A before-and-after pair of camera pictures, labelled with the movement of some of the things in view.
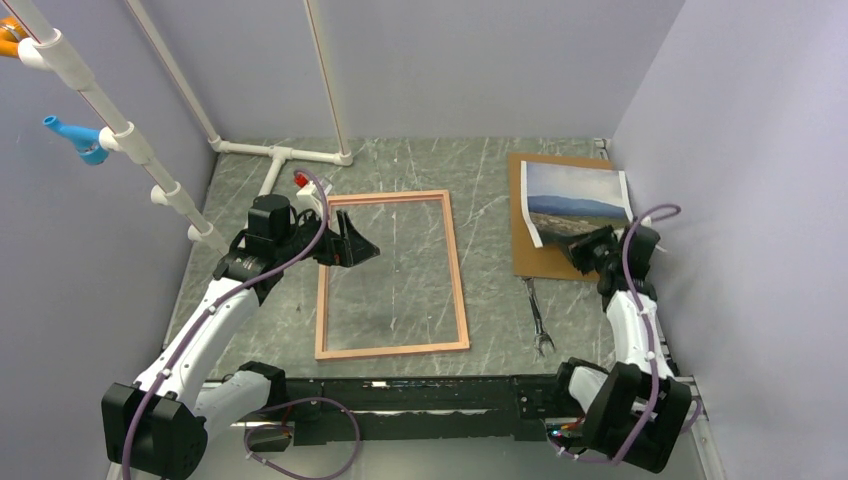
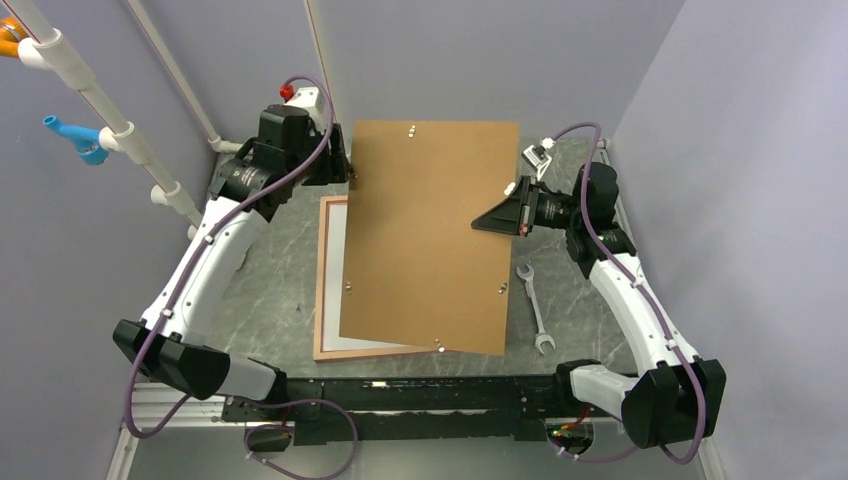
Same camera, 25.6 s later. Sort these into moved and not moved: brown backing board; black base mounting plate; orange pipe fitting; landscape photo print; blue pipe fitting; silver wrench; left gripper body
Moved: landscape photo print; brown backing board; left gripper body
Not moved: orange pipe fitting; silver wrench; black base mounting plate; blue pipe fitting
